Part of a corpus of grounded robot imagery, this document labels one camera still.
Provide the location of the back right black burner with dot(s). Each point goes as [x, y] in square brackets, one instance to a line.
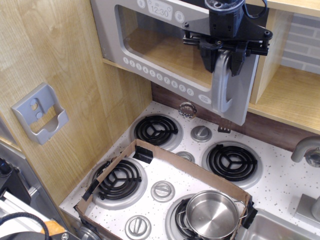
[232, 162]

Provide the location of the stainless steel pot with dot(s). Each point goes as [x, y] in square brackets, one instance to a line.
[215, 215]

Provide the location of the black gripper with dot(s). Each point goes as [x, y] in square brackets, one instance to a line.
[233, 28]

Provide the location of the front right black burner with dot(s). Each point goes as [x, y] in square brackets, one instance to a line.
[182, 223]

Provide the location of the stainless steel sink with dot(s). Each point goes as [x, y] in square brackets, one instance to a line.
[266, 226]

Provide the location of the hanging metal spatula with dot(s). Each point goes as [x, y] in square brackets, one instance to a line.
[224, 126]

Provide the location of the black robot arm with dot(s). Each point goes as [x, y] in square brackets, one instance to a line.
[223, 3]

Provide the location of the middle silver stove knob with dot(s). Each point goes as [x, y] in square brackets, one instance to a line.
[186, 155]

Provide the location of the front silver stove knob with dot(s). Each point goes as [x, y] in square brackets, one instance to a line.
[138, 227]

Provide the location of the front left black burner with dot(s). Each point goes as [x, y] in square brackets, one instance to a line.
[122, 182]

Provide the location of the brown cardboard frame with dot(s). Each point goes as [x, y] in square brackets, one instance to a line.
[107, 218]

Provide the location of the back silver stove knob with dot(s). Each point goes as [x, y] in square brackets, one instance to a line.
[201, 134]

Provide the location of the centre silver stove knob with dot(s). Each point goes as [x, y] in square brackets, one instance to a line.
[162, 191]

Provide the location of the hanging metal strainer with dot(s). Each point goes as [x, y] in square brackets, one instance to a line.
[187, 110]

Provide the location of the grey faucet handle base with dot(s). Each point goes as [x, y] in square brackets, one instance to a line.
[308, 210]

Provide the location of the back left black burner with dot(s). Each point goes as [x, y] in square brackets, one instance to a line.
[155, 129]

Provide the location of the silver microwave door handle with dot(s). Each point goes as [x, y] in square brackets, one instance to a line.
[220, 102]

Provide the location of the grey wall phone holder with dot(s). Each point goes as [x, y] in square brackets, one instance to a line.
[32, 107]

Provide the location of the grey toy faucet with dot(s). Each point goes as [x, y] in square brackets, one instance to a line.
[308, 148]

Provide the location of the silver stove knob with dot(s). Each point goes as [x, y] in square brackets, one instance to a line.
[138, 227]
[201, 134]
[162, 191]
[186, 155]

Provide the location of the silver toy microwave door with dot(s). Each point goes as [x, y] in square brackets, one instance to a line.
[135, 34]

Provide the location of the black burner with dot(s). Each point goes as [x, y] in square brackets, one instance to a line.
[122, 182]
[182, 223]
[155, 129]
[232, 162]

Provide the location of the wooden shelf board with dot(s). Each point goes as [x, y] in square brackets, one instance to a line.
[291, 98]

